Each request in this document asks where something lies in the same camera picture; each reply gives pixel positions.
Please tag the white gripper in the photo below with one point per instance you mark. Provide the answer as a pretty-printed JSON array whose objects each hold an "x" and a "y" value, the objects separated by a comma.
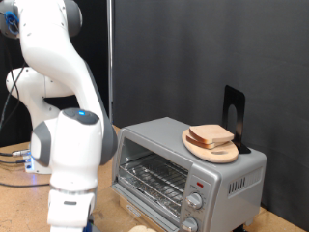
[{"x": 67, "y": 229}]

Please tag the vertical metal pole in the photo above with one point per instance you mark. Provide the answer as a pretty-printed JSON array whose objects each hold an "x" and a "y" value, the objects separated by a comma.
[{"x": 110, "y": 64}]

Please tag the silver oven knob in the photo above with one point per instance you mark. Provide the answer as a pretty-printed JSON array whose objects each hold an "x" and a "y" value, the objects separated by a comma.
[
  {"x": 190, "y": 225},
  {"x": 194, "y": 201}
]

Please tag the black metal bookend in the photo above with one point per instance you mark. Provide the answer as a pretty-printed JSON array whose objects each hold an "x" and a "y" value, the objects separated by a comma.
[{"x": 239, "y": 103}]

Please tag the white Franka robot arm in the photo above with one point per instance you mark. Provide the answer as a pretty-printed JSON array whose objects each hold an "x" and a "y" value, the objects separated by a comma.
[{"x": 74, "y": 154}]

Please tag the wooden cutting board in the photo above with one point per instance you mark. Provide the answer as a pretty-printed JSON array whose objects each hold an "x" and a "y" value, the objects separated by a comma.
[{"x": 212, "y": 156}]

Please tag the silver toaster oven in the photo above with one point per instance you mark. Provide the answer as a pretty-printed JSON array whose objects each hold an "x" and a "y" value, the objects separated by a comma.
[{"x": 225, "y": 180}]

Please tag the wooden box under oven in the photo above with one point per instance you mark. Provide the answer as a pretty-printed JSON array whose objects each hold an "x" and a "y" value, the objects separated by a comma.
[{"x": 145, "y": 224}]

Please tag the white bread slice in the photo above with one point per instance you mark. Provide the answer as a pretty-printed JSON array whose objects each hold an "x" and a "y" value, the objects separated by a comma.
[
  {"x": 141, "y": 229},
  {"x": 210, "y": 132},
  {"x": 201, "y": 144}
]

